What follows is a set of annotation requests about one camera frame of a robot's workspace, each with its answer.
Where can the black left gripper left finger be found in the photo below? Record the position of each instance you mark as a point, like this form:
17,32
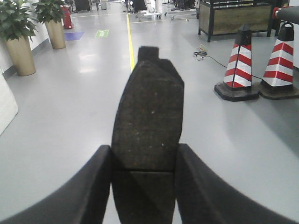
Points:
82,200

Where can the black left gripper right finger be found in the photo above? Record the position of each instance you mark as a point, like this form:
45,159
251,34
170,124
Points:
205,198

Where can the grey brake pad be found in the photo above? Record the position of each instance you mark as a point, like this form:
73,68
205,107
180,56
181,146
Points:
146,133

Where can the near red-white traffic cone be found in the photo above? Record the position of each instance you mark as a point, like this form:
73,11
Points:
237,82

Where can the red-white traffic cone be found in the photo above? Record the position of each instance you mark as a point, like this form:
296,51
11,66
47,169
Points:
237,82
277,81

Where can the far red-white traffic cone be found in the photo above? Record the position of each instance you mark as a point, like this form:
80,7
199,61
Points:
277,81

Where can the red fire extinguisher stand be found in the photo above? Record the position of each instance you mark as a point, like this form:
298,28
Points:
67,17

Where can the wooden black-framed cabinet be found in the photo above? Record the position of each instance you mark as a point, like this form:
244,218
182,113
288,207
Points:
224,17

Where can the near potted plant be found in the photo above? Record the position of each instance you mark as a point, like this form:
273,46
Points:
16,29

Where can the potted plant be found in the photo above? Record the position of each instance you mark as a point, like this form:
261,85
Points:
16,29
49,12

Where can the far potted plant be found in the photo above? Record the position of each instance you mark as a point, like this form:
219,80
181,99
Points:
49,12

